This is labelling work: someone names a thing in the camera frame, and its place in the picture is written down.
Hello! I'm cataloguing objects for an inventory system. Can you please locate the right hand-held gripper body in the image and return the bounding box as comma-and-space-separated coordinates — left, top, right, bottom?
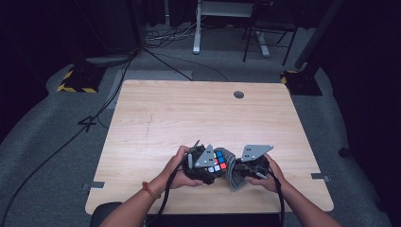
240, 144, 274, 181

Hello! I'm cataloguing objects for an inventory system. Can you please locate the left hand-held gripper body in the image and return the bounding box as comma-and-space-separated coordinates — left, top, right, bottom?
183, 140, 218, 183

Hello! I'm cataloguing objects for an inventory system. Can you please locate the multicoloured puzzle cube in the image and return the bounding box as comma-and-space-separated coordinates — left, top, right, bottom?
207, 150, 228, 174

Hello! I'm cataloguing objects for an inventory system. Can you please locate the grey fluffy cloth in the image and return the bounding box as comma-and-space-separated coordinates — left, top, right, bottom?
214, 147, 250, 192

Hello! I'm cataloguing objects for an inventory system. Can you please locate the person's right hand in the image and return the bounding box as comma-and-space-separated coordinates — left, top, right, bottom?
245, 153, 288, 194

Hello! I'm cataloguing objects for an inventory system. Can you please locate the person's left hand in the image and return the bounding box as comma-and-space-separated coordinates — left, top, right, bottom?
154, 145, 204, 195

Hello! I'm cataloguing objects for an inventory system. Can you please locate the person's dark clothing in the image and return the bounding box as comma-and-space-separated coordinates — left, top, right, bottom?
145, 213, 282, 227

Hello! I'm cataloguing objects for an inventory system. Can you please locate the grey tape strip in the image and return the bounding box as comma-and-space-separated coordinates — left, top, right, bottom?
310, 172, 332, 183
82, 181, 106, 192

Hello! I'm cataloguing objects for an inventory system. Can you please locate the black yellow striped stand base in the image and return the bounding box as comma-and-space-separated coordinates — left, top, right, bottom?
56, 64, 107, 94
280, 69, 324, 96

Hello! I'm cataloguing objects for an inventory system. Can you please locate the black stool seat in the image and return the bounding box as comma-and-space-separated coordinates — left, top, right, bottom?
90, 201, 122, 227

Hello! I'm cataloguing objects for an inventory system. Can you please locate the black tape floor mark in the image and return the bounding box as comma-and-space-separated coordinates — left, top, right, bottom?
78, 115, 97, 132

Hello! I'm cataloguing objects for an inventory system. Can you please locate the dark slanted stand pole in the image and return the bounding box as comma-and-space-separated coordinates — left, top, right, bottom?
292, 0, 344, 70

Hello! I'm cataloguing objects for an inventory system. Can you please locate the left hand-held gripper black cable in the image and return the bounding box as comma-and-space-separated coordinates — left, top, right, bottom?
146, 155, 192, 227

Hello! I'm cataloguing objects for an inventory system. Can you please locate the hand-held gripper black cable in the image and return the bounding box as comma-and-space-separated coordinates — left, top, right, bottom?
146, 155, 192, 227
266, 168, 287, 227

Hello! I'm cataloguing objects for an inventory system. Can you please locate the right hand-held gripper black cable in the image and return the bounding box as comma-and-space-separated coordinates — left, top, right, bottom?
266, 168, 287, 227

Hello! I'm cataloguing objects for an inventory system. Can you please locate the red bead bracelet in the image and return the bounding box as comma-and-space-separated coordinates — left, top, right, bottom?
141, 181, 162, 201

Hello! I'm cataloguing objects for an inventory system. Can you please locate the straight black floor cable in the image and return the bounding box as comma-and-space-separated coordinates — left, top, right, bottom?
143, 46, 194, 82

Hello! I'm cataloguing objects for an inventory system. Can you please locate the black metal chair frame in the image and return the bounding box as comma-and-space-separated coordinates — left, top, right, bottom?
242, 0, 299, 66

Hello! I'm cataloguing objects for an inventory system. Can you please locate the white desk frame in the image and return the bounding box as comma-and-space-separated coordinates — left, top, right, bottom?
192, 0, 271, 59

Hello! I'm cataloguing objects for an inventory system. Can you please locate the tangle of floor cables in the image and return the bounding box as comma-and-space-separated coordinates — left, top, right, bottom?
145, 23, 202, 49

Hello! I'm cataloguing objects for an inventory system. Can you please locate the long black floor cable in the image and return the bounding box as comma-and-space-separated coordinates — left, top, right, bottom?
0, 51, 136, 221

